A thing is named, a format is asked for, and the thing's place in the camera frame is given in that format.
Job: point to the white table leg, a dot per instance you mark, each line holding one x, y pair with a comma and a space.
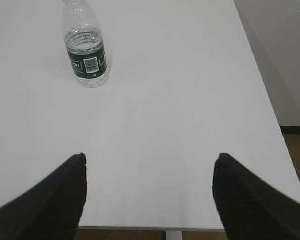
173, 235

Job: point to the clear plastic water bottle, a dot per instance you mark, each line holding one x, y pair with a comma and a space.
84, 42

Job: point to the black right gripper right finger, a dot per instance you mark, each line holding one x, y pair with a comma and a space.
249, 208

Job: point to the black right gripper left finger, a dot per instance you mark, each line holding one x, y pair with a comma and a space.
52, 209

